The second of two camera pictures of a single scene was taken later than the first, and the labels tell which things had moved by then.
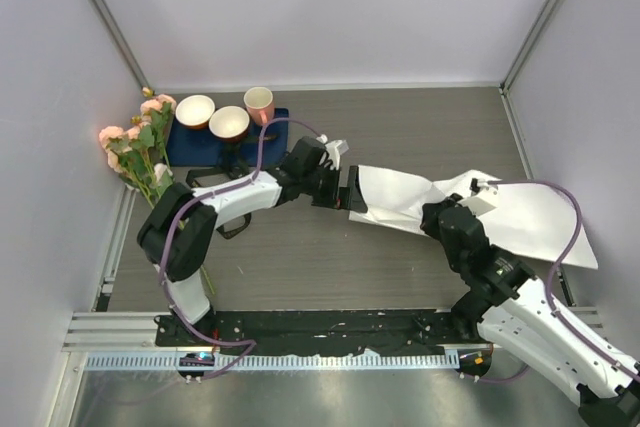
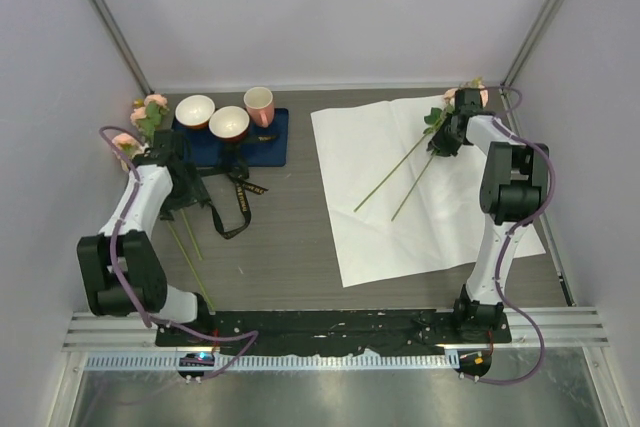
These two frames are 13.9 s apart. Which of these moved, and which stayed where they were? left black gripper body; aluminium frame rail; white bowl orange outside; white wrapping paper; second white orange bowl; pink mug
Moved: left black gripper body; white wrapping paper
Stayed: second white orange bowl; white bowl orange outside; pink mug; aluminium frame rail
